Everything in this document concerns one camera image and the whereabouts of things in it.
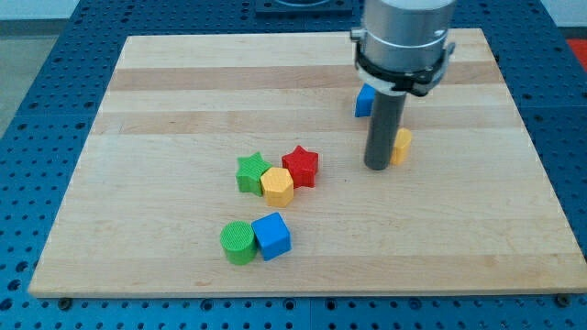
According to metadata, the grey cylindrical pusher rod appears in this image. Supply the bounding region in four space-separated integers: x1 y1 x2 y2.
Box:
363 92 406 171

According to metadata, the yellow heart block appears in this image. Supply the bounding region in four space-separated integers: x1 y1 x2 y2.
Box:
391 127 412 165

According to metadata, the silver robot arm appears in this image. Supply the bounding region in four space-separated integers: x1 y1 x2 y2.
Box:
350 0 456 171

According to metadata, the blue block behind rod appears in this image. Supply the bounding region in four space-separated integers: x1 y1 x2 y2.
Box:
354 84 375 117

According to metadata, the red star block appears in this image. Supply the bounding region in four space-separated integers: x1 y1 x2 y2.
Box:
282 146 319 188

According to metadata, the yellow hexagon block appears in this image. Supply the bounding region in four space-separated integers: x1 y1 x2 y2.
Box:
260 167 294 207

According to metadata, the green star block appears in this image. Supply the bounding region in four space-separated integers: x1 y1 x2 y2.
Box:
236 152 271 196

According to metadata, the blue cube block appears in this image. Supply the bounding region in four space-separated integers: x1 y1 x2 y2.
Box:
251 213 292 261

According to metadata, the wooden board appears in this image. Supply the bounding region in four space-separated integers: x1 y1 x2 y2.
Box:
28 28 586 298

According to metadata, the green cylinder block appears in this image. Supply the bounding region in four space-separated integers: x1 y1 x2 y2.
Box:
220 221 257 265

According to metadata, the black clamp ring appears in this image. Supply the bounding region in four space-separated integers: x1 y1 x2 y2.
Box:
349 27 457 98

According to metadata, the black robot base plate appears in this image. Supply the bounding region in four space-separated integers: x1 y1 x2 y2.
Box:
255 0 354 15

